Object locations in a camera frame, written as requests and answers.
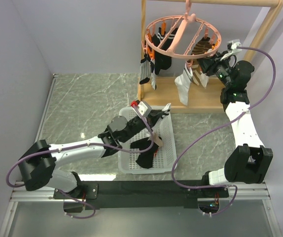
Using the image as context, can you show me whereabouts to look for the white sock with black stripes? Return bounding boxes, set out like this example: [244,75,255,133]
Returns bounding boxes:
[175,64,193,106]

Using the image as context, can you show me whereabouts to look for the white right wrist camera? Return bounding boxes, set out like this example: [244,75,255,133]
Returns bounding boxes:
[220,39,242,61]

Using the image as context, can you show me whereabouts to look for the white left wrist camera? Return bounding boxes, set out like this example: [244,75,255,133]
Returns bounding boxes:
[131,100,152,117]

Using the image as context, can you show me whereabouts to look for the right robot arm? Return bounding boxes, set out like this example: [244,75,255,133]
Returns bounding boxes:
[198,53,273,197]

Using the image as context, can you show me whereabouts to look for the aluminium rail frame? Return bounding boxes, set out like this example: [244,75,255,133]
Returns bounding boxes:
[0,181,282,237]

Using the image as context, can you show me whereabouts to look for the beige sock in basket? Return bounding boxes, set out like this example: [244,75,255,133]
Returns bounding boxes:
[152,133,164,147]

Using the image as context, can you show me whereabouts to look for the hanging brown striped sock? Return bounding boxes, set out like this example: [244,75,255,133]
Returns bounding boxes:
[191,37,212,85]

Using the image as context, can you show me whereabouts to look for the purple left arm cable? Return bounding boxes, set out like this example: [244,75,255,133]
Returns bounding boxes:
[6,105,156,220]

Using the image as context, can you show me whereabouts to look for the wooden hanger rack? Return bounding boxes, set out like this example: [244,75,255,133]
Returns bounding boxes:
[137,0,283,114]

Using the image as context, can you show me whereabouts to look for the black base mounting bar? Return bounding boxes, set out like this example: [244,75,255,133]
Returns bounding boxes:
[68,180,229,209]

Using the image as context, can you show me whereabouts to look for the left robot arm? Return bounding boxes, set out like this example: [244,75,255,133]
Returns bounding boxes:
[18,105,171,198]

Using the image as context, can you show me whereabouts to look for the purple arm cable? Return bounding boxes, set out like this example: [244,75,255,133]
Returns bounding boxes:
[6,105,156,220]
[171,46,277,217]

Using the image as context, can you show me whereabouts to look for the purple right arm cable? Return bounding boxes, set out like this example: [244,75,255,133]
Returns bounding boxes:
[171,46,277,217]

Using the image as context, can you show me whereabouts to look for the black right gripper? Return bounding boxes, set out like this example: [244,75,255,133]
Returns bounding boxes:
[196,51,233,88]

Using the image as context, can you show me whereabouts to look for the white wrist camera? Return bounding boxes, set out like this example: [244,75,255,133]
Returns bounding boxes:
[220,39,242,61]
[131,100,152,117]

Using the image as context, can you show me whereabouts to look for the hanging black white striped sock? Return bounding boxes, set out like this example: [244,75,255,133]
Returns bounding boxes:
[139,54,157,90]

